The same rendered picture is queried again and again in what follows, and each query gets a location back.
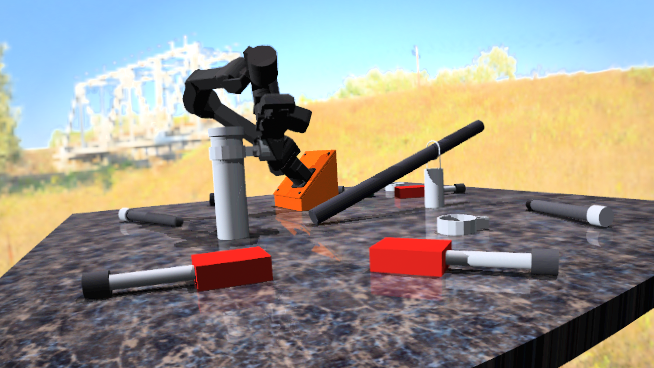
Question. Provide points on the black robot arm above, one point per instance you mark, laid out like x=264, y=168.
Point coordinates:
x=258, y=66

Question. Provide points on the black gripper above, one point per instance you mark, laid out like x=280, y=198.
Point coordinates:
x=272, y=121

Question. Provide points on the grey metal ring clamp with two tabs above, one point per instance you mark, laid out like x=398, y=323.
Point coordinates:
x=392, y=186
x=458, y=224

